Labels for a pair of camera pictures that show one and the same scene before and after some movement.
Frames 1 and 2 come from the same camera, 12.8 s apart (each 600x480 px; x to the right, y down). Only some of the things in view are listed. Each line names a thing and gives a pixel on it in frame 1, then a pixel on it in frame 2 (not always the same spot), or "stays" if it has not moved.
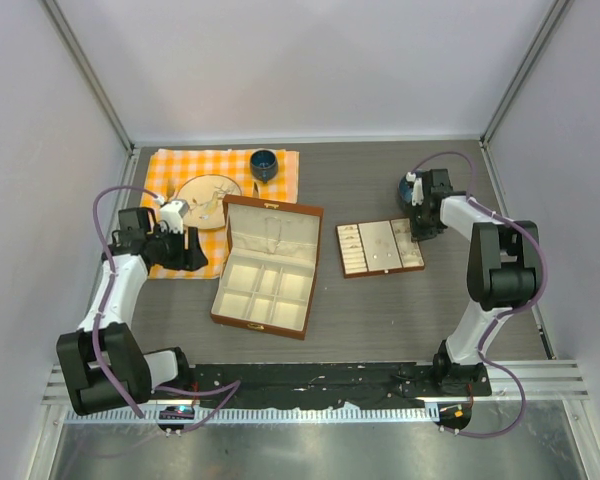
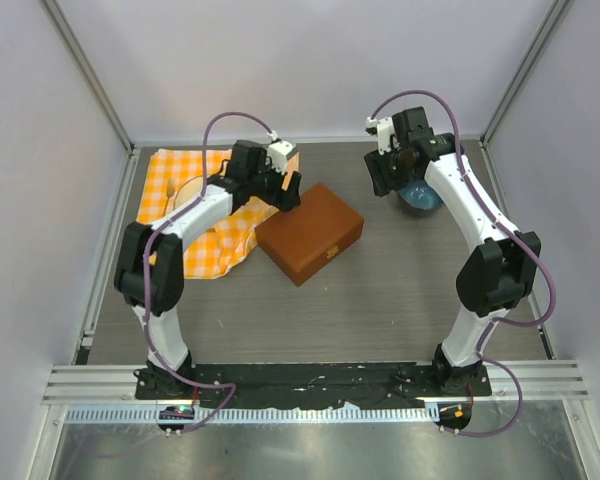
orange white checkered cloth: x=172 y=167 stays
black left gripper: x=189 y=259 -> x=285 y=200
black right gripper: x=418 y=234 -> x=383 y=182
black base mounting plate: x=316 y=386 stays
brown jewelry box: x=269 y=276 -> x=298 y=242
